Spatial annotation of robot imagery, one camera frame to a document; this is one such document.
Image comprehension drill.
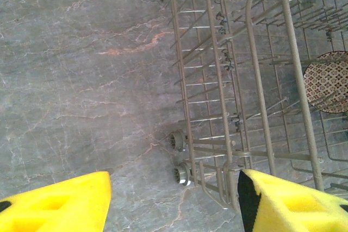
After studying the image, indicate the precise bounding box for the red lattice patterned bowl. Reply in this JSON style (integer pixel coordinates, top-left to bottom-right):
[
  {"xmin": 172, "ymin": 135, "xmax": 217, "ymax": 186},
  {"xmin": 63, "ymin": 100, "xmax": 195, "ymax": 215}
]
[{"xmin": 302, "ymin": 51, "xmax": 348, "ymax": 114}]

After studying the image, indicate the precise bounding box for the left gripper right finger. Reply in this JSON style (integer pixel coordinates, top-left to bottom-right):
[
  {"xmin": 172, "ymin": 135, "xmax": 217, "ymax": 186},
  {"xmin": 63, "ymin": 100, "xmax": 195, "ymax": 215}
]
[{"xmin": 237, "ymin": 168, "xmax": 348, "ymax": 232}]

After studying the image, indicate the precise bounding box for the grey wire dish rack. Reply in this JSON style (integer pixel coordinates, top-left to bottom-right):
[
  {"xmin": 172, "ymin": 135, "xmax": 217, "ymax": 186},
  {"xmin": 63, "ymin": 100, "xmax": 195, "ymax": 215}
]
[{"xmin": 160, "ymin": 0, "xmax": 348, "ymax": 214}]

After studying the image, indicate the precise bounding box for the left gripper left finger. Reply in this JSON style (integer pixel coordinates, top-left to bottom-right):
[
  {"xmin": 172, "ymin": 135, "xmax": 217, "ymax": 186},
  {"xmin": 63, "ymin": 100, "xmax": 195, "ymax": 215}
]
[{"xmin": 0, "ymin": 171, "xmax": 113, "ymax": 232}]

